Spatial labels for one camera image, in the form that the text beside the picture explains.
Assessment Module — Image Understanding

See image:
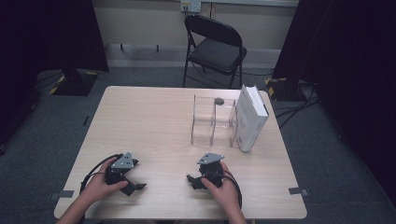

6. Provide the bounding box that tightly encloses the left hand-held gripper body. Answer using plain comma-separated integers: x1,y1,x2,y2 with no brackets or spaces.
105,151,135,185

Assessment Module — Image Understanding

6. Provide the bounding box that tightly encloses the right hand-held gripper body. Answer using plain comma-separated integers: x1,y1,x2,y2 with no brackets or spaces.
196,151,225,188

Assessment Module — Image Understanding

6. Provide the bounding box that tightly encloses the clear acrylic book rack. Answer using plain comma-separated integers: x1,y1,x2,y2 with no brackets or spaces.
190,93,242,149

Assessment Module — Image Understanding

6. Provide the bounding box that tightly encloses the white book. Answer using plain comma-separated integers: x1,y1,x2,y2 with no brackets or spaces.
235,83,270,153

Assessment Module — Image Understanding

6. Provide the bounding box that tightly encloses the person's right hand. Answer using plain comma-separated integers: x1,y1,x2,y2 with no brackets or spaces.
200,161,242,216

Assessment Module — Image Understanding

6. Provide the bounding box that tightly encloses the person's left hand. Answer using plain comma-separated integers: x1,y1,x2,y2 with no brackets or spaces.
79,157,129,206

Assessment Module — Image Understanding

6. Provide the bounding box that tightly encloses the grey tape strip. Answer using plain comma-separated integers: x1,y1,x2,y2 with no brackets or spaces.
49,189,75,201
288,187,310,198

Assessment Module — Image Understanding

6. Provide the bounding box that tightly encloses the black stand base yellow tape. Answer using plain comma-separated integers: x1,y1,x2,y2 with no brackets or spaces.
264,77,302,102
49,68,100,97

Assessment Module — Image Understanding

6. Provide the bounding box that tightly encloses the black folding chair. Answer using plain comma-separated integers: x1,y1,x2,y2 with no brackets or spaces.
181,14,248,91

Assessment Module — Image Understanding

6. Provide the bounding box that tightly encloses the black curtain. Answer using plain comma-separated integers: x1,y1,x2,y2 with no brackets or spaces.
272,0,396,200
0,0,110,147

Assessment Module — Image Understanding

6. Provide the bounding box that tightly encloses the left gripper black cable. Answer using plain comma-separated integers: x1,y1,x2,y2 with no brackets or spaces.
79,153,124,194

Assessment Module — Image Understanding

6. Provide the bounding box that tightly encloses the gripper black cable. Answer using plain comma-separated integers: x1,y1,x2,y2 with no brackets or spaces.
79,153,124,194
218,169,244,209

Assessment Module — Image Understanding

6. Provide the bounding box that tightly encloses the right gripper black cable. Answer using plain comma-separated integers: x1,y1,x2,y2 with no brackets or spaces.
218,169,244,209

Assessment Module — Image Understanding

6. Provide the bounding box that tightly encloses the black floor cable bundle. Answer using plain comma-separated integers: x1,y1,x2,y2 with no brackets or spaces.
274,78,321,130

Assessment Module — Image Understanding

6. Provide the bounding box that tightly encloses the white wall socket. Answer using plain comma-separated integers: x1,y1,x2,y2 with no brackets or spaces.
180,0,203,13

